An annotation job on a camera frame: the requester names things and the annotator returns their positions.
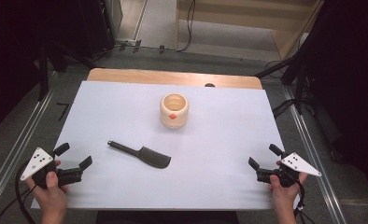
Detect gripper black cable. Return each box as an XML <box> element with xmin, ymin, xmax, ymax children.
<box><xmin>292</xmin><ymin>178</ymin><xmax>317</xmax><ymax>224</ymax></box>
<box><xmin>0</xmin><ymin>161</ymin><xmax>37</xmax><ymax>224</ymax></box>

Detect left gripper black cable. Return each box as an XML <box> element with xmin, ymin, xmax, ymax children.
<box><xmin>0</xmin><ymin>161</ymin><xmax>37</xmax><ymax>224</ymax></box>

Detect black metal stand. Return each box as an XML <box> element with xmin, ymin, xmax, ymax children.
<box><xmin>255</xmin><ymin>46</ymin><xmax>312</xmax><ymax>116</ymax></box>
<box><xmin>35</xmin><ymin>38</ymin><xmax>96</xmax><ymax>102</ymax></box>

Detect black hanging cable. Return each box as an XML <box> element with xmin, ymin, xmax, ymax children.
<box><xmin>176</xmin><ymin>0</ymin><xmax>196</xmax><ymax>53</ymax></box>

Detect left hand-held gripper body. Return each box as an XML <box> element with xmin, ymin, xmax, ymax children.
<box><xmin>20</xmin><ymin>147</ymin><xmax>84</xmax><ymax>189</ymax></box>

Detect wooden shelf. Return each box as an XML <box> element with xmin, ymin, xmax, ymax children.
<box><xmin>174</xmin><ymin>0</ymin><xmax>326</xmax><ymax>61</ymax></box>

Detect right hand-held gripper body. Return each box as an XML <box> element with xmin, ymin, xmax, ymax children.
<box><xmin>256</xmin><ymin>151</ymin><xmax>323</xmax><ymax>189</ymax></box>

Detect person's left hand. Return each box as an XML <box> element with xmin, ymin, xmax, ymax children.
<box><xmin>24</xmin><ymin>160</ymin><xmax>70</xmax><ymax>217</ymax></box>

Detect cream cup with orange mark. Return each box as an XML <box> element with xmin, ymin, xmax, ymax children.
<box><xmin>159</xmin><ymin>92</ymin><xmax>191</xmax><ymax>130</ymax></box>

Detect dark cabinet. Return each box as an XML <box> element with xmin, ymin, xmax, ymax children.
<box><xmin>74</xmin><ymin>0</ymin><xmax>124</xmax><ymax>60</ymax></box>

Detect person's right hand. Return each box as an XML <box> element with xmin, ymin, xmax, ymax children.
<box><xmin>267</xmin><ymin>160</ymin><xmax>308</xmax><ymax>214</ymax></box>

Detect white board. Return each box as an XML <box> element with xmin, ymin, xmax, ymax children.
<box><xmin>31</xmin><ymin>80</ymin><xmax>298</xmax><ymax>211</ymax></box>

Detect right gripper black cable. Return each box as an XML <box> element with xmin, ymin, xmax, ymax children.
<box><xmin>292</xmin><ymin>178</ymin><xmax>317</xmax><ymax>224</ymax></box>

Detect metal floor rail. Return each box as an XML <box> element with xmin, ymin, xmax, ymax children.
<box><xmin>0</xmin><ymin>70</ymin><xmax>59</xmax><ymax>218</ymax></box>
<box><xmin>280</xmin><ymin>84</ymin><xmax>348</xmax><ymax>224</ymax></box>

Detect black floor cables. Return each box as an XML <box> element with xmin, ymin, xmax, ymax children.
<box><xmin>271</xmin><ymin>98</ymin><xmax>297</xmax><ymax>119</ymax></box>

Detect wooden table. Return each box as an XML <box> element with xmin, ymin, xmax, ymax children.
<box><xmin>87</xmin><ymin>67</ymin><xmax>263</xmax><ymax>91</ymax></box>

